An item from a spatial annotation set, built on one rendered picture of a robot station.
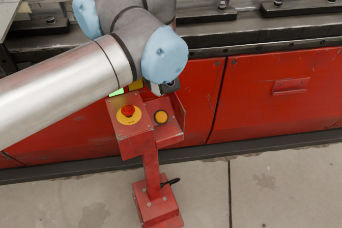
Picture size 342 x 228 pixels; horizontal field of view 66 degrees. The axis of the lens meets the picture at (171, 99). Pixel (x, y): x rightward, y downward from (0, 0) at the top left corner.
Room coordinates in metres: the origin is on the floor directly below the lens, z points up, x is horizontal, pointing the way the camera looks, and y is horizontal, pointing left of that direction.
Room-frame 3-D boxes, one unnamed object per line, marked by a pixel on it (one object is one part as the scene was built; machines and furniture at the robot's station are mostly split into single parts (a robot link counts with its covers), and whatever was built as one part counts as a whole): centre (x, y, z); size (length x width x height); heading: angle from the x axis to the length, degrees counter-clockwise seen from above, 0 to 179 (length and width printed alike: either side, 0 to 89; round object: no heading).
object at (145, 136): (0.49, 0.08, 0.75); 0.20 x 0.16 x 0.18; 111
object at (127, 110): (0.46, 0.12, 0.79); 0.04 x 0.04 x 0.04
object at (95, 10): (0.40, 0.10, 1.13); 0.11 x 0.11 x 0.08; 36
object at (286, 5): (0.86, -0.47, 0.89); 0.30 x 0.05 x 0.03; 98
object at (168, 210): (0.46, 0.07, 0.06); 0.25 x 0.20 x 0.12; 21
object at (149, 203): (0.49, 0.08, 0.13); 0.10 x 0.10 x 0.01; 21
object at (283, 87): (0.76, -0.50, 0.59); 0.15 x 0.02 x 0.07; 98
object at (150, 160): (0.49, 0.08, 0.39); 0.05 x 0.05 x 0.54; 21
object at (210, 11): (0.81, -0.07, 0.89); 0.30 x 0.05 x 0.03; 98
